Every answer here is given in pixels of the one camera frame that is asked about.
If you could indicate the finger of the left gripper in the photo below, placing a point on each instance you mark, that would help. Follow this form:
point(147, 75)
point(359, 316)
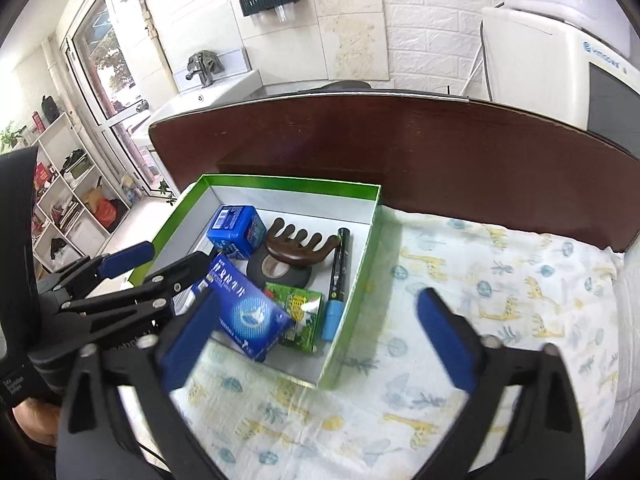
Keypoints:
point(155, 292)
point(83, 275)

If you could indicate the person's left hand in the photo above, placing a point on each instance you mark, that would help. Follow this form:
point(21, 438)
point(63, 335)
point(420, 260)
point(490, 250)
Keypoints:
point(39, 420)

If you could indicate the blue flat medicine box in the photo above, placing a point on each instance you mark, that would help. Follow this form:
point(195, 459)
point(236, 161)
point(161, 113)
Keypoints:
point(242, 311)

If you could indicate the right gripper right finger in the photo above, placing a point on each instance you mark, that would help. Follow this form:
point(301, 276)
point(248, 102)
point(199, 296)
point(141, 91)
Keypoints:
point(544, 439)

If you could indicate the white appliance machine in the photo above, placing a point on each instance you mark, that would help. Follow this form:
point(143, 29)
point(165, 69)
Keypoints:
point(569, 60)

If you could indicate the green small box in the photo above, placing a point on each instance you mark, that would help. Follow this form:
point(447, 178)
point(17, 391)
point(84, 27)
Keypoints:
point(305, 308)

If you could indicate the white shelf unit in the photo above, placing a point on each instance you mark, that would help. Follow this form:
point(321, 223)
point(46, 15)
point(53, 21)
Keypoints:
point(77, 210)

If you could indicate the green white cardboard box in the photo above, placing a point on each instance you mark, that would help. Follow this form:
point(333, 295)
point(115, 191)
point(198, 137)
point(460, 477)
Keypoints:
point(317, 206)

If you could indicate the white sink basin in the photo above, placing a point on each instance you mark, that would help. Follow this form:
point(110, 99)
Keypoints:
point(228, 90)

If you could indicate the glass door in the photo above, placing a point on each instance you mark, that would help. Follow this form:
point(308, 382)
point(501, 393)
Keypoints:
point(120, 73)

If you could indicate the black blue marker pen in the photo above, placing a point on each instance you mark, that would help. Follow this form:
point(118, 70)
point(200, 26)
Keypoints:
point(336, 298)

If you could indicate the blue cube box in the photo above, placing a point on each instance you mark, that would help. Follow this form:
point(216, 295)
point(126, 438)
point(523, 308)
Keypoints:
point(236, 230)

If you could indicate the black tape roll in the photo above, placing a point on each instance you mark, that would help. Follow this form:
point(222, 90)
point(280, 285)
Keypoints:
point(263, 268)

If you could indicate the metal faucet with rag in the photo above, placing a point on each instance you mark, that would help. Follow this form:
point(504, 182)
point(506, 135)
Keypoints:
point(205, 64)

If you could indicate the brown wooden comb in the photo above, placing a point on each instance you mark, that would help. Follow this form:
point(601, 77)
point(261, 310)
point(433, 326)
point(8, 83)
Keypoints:
point(294, 247)

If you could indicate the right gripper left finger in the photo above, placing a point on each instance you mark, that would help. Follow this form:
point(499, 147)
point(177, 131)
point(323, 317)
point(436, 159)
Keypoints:
point(95, 439)

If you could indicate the giraffe print white cloth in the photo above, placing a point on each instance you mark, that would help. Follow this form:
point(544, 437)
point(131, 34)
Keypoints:
point(441, 294)

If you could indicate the dark red wooden headboard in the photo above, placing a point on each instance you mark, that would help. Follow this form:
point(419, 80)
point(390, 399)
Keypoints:
point(435, 154)

